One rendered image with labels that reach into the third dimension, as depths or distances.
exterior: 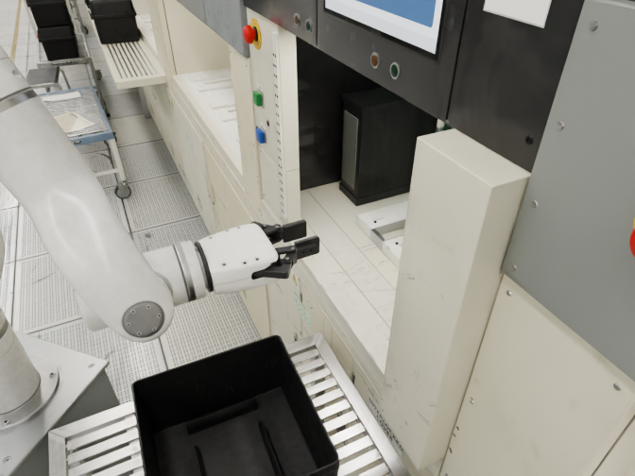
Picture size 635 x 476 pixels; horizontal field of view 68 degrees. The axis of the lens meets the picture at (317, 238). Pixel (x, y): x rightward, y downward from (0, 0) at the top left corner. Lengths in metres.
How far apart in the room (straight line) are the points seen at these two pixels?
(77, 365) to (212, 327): 1.11
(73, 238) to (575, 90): 0.51
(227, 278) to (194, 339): 1.57
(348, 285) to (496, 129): 0.67
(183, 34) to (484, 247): 2.23
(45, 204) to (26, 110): 0.10
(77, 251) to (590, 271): 0.51
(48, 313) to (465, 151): 2.29
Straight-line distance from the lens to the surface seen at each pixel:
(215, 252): 0.67
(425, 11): 0.60
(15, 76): 0.63
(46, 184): 0.61
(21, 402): 1.18
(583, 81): 0.44
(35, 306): 2.65
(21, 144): 0.60
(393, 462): 0.98
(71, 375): 1.20
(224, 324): 2.24
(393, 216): 1.29
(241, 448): 0.99
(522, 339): 0.58
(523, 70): 0.49
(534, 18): 0.48
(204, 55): 2.63
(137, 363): 2.20
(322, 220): 1.32
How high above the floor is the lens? 1.62
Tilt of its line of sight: 37 degrees down
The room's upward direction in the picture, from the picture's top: straight up
